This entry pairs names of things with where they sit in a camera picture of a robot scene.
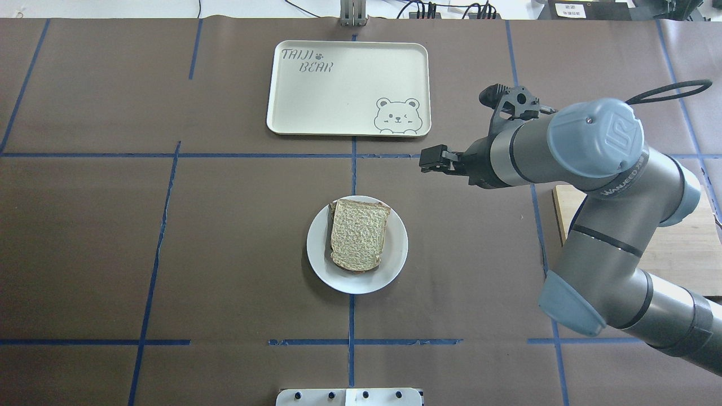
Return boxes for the wooden cutting board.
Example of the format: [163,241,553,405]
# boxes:
[552,184,722,297]

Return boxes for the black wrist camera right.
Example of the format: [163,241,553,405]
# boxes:
[478,84,558,137]

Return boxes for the bread slice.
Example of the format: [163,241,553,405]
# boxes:
[330,198,390,273]
[327,200,338,260]

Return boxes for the aluminium frame post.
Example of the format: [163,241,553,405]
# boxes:
[340,0,368,27]

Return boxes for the cream bear tray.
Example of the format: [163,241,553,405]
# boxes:
[266,39,432,137]

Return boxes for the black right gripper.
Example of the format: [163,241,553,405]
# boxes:
[419,136,508,188]

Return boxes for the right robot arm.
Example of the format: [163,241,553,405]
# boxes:
[419,98,721,375]

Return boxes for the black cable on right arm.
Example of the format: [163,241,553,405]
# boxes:
[625,80,714,107]

